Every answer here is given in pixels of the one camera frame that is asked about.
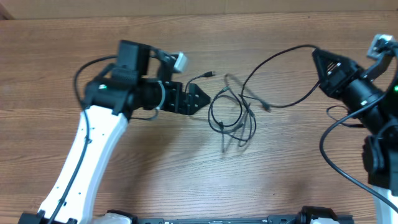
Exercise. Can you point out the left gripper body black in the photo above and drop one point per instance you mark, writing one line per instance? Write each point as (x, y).
(172, 98)

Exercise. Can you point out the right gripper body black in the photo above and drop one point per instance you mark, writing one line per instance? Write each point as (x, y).
(357, 92)

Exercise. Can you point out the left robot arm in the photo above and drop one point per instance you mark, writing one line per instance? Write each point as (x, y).
(138, 76)

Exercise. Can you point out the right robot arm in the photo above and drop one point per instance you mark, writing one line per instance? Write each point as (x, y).
(377, 112)

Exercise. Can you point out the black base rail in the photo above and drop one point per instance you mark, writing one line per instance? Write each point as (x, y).
(271, 219)

